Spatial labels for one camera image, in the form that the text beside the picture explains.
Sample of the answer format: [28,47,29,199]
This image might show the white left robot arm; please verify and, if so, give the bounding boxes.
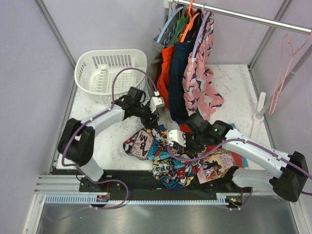
[57,87,164,192]

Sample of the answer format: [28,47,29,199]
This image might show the orange shorts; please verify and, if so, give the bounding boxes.
[156,45,175,109]

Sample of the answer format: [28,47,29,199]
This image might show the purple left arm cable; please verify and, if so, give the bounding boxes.
[43,68,160,222]

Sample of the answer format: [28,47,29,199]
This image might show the navy blue shorts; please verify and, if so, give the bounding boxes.
[168,9,202,124]

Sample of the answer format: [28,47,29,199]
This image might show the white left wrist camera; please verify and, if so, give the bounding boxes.
[150,97,165,113]

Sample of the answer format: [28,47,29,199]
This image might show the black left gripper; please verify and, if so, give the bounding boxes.
[134,101,159,130]

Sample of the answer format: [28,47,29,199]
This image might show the white laundry basket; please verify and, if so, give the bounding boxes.
[74,49,147,104]

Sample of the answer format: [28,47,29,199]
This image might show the light blue cable duct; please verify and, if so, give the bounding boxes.
[44,194,230,205]

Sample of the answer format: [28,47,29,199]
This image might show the green hanger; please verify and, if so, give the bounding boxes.
[172,16,189,45]

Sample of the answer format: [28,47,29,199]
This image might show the grey shorts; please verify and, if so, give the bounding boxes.
[145,17,176,103]

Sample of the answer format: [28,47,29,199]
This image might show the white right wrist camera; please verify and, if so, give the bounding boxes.
[167,129,186,147]

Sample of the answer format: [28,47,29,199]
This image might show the light blue hanger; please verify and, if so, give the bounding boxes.
[156,5,184,47]

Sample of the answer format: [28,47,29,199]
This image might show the pink wire hanger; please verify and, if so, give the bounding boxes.
[269,33,312,116]

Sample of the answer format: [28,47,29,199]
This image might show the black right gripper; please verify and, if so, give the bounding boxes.
[178,132,205,154]

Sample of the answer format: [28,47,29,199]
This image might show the comic print shorts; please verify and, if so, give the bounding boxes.
[123,124,201,190]

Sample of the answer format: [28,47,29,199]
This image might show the orange hanger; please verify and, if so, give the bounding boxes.
[177,0,199,42]

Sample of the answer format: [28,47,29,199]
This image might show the lilac hanger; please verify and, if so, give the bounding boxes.
[191,11,211,58]

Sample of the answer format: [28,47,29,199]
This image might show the metal clothes rail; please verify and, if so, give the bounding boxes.
[163,0,312,35]

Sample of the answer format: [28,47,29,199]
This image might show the red plastic folder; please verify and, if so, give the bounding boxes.
[180,124,243,168]

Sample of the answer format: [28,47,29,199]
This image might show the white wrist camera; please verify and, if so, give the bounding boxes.
[150,97,165,113]
[167,129,186,147]

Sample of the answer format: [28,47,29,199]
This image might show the pink shark print shorts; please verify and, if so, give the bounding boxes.
[182,12,224,121]

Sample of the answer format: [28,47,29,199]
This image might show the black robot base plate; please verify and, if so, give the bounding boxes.
[52,169,251,200]

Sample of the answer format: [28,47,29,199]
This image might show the Taming of Shrew book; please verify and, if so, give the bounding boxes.
[197,148,237,184]

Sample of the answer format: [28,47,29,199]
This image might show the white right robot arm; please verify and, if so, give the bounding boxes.
[185,113,311,202]

